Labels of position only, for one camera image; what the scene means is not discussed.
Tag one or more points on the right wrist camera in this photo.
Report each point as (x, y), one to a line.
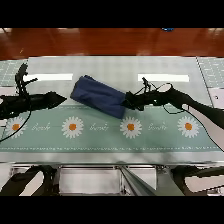
(145, 83)

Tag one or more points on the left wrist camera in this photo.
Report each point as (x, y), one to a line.
(22, 75)

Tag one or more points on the navy blue garment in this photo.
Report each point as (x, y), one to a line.
(100, 96)

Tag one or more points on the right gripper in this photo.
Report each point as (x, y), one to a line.
(135, 100)

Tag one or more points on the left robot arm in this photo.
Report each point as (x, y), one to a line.
(36, 101)

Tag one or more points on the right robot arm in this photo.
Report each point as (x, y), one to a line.
(200, 108)

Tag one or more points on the silver frame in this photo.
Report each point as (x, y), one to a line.
(90, 180)

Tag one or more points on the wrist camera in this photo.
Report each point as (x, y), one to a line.
(145, 83)
(22, 75)

